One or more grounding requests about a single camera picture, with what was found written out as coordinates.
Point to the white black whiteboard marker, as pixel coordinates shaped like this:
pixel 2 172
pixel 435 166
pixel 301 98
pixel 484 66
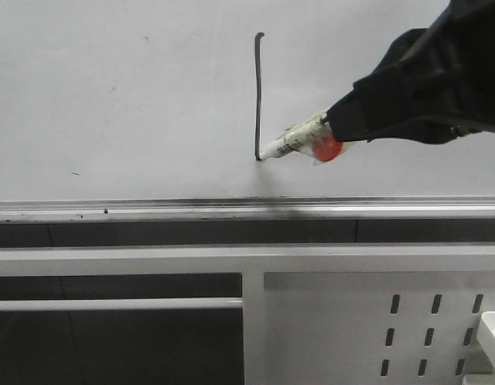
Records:
pixel 298 138

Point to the red round magnet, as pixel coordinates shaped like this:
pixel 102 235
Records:
pixel 326 148

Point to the white metal pegboard rack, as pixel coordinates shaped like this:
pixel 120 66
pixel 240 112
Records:
pixel 299 314

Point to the white whiteboard with aluminium frame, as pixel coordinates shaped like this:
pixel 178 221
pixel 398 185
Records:
pixel 116 110

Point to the white plastic bin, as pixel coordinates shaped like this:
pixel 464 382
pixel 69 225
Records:
pixel 486 339

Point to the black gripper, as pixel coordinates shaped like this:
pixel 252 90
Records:
pixel 449 71

